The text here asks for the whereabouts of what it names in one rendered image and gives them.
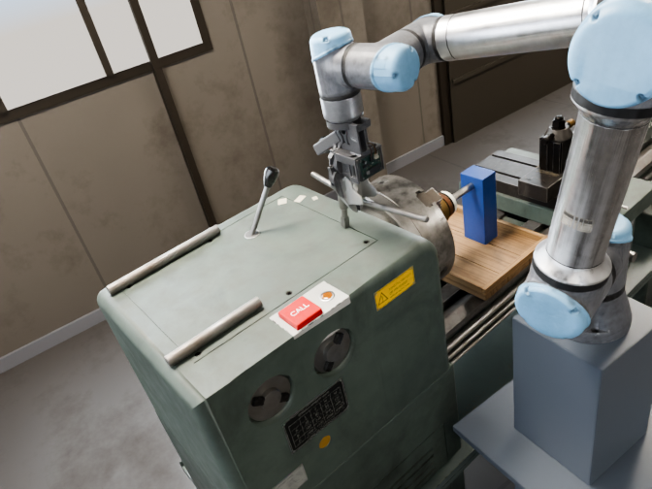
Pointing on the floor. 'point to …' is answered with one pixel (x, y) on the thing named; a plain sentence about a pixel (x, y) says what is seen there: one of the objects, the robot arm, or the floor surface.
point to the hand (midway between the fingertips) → (354, 204)
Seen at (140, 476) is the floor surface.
